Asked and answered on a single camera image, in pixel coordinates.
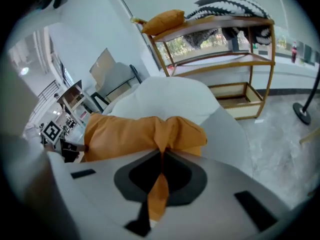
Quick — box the grey shell chair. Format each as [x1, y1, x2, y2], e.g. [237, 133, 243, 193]
[89, 61, 144, 110]

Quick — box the wooden slat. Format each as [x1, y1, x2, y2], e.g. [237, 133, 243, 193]
[299, 127, 320, 146]

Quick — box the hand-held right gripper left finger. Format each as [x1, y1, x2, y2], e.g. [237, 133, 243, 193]
[47, 148, 165, 240]

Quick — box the white beanbag seat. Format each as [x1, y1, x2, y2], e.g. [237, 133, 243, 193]
[102, 75, 254, 179]

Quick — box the orange cloth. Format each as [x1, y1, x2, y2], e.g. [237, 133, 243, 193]
[83, 114, 209, 223]

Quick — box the black stanchion post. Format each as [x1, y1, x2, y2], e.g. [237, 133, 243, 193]
[292, 65, 320, 126]

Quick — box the light wooden table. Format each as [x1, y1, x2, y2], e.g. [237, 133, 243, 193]
[56, 79, 101, 128]

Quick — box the orange pillow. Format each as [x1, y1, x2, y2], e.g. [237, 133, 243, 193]
[140, 8, 186, 36]

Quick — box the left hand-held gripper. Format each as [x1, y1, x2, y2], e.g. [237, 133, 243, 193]
[40, 119, 87, 164]

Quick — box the pink bottle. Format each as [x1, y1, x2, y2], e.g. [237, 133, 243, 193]
[290, 40, 300, 64]

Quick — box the black white striped pillow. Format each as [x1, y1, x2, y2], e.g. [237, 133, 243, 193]
[184, 0, 274, 47]

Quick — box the wooden shelf rack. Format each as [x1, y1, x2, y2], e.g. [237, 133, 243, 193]
[130, 15, 277, 121]

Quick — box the black mezzanine railing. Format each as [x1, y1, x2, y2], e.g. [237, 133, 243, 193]
[30, 79, 61, 118]

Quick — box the brown cardboard box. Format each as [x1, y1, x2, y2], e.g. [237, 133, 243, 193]
[89, 47, 119, 90]

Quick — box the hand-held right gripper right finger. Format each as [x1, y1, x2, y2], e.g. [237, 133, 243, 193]
[148, 149, 294, 240]

